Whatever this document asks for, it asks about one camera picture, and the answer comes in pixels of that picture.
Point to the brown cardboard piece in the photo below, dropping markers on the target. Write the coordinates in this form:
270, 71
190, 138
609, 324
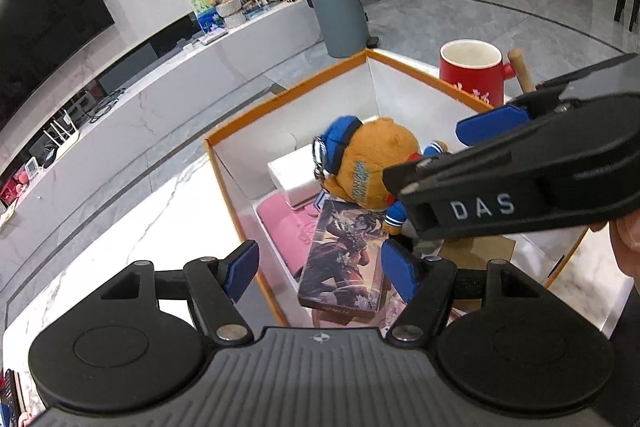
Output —
475, 247

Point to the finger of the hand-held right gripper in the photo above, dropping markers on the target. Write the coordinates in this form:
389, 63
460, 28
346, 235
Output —
450, 174
490, 124

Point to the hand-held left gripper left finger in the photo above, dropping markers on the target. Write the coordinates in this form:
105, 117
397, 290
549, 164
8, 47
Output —
242, 274

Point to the white rectangular case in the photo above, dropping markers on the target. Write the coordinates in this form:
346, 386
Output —
295, 177

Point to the black television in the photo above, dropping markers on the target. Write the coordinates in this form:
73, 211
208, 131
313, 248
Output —
45, 32

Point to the pink peach toys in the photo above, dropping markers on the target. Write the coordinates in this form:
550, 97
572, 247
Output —
12, 189

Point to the small white desk clock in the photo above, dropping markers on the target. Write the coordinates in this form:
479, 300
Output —
31, 167

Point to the red mug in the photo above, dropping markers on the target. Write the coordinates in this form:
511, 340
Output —
470, 82

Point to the blue picture card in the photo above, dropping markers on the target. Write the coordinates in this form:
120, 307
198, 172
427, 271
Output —
206, 21

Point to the pink wallet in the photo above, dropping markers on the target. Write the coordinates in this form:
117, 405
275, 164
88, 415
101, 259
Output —
285, 227

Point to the orange storage box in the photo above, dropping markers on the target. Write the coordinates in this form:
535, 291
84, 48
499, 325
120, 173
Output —
425, 92

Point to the white marble television cabinet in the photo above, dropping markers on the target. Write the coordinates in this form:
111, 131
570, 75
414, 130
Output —
175, 97

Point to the printed card box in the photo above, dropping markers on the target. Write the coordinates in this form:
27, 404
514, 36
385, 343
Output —
340, 257

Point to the wooden stick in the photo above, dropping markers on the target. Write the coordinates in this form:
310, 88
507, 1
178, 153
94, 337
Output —
520, 69

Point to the person's right hand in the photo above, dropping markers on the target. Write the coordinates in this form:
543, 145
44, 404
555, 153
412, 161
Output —
627, 244

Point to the white woven pot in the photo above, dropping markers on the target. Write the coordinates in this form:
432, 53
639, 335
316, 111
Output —
231, 12

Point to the brown bear plush blue outfit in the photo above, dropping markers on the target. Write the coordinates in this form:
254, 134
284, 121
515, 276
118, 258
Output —
380, 157

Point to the white router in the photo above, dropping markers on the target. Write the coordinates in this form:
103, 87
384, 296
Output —
57, 142

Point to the grey trash can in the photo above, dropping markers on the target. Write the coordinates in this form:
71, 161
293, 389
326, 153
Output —
340, 17

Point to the black keyboard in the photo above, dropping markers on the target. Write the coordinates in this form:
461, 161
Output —
7, 399

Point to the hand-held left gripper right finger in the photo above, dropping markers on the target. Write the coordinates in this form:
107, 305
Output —
400, 277

